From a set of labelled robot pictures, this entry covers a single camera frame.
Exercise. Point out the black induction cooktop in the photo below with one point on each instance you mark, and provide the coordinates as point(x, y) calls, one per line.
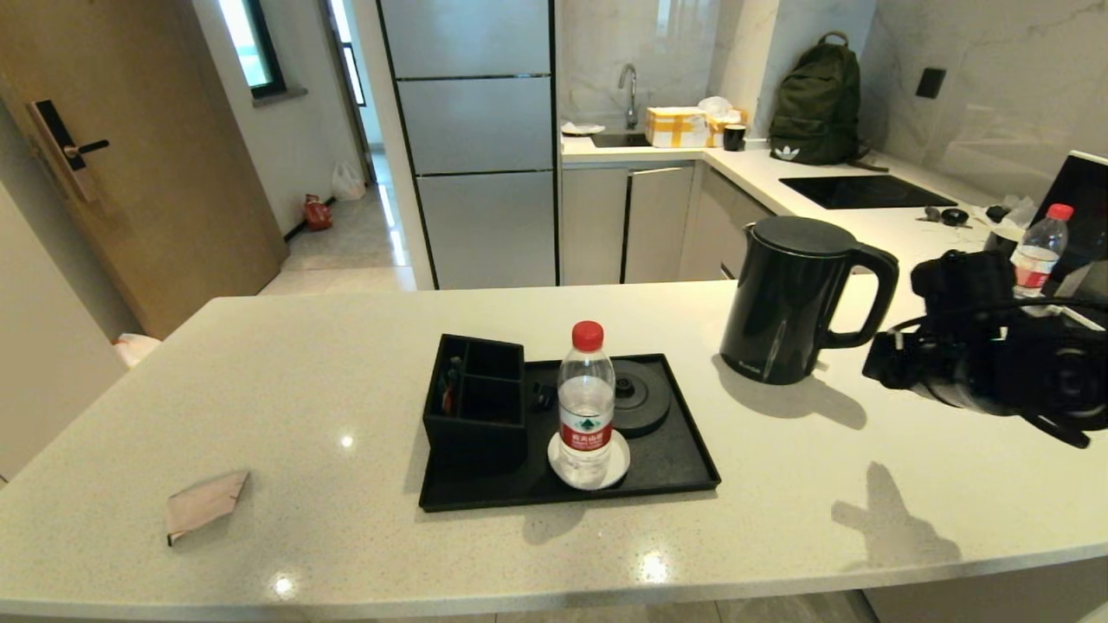
point(866, 190)

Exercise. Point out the dark green backpack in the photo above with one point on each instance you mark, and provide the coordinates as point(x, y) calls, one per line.
point(818, 99)

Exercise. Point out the white dish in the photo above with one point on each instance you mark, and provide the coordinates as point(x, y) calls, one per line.
point(580, 128)

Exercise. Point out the black wall socket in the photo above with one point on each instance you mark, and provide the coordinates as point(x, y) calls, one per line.
point(931, 82)

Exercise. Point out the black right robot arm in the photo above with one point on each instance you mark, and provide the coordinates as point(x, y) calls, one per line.
point(1056, 381)

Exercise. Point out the dark kitchen sink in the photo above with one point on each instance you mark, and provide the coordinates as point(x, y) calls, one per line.
point(619, 138)

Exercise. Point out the chrome sink faucet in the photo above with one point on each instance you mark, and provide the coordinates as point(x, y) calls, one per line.
point(633, 104)

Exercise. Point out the brown wooden door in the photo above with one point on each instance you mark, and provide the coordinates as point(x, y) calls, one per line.
point(173, 216)

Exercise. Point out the grey kitchen base cabinet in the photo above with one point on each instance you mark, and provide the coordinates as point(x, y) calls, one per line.
point(658, 216)

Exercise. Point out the white round saucer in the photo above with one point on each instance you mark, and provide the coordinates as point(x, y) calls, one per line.
point(618, 465)

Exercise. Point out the silver refrigerator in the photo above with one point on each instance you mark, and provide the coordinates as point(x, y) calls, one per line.
point(476, 130)

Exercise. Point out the black glass door microwave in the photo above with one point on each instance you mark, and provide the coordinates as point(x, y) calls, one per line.
point(1082, 190)

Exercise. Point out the white plastic bag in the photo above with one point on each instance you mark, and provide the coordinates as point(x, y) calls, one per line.
point(348, 182)

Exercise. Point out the black compartment organizer box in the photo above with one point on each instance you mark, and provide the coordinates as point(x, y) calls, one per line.
point(472, 441)

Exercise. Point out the crumpled clear plastic wrap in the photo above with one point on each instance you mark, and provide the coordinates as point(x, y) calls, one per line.
point(1020, 212)

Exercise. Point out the round black kettle base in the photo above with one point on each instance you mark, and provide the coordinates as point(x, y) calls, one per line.
point(645, 402)

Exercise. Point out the clear water bottle red cap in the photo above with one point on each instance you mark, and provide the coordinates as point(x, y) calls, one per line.
point(1039, 255)
point(586, 407)

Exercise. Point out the small black mug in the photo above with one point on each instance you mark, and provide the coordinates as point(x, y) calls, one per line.
point(734, 138)

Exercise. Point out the black rectangular serving tray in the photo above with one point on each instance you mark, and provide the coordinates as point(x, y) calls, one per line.
point(666, 467)

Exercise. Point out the pink tea bag packet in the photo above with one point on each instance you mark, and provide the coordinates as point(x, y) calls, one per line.
point(206, 504)

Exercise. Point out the white crumpled tissue bag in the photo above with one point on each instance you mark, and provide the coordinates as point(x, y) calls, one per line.
point(715, 105)

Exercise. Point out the black electric kettle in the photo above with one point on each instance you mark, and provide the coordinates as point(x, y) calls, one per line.
point(779, 303)

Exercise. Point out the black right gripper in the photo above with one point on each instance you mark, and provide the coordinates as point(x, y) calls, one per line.
point(930, 363)

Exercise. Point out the black key bundle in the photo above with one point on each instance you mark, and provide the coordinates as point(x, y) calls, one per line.
point(955, 216)

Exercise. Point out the dark framed window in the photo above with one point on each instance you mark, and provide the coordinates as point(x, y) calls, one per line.
point(251, 43)

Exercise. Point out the red sachet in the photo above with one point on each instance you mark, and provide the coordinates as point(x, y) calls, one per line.
point(449, 400)

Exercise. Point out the red bag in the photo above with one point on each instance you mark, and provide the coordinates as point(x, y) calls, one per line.
point(317, 214)

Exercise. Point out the tall black cup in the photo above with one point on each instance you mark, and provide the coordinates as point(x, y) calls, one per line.
point(1004, 240)

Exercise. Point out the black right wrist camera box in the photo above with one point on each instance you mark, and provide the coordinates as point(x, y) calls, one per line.
point(961, 281)

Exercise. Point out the white box with yellow tape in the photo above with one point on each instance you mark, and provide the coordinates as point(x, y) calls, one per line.
point(675, 127)

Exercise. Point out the dark green sachet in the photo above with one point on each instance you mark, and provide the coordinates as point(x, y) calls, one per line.
point(455, 376)

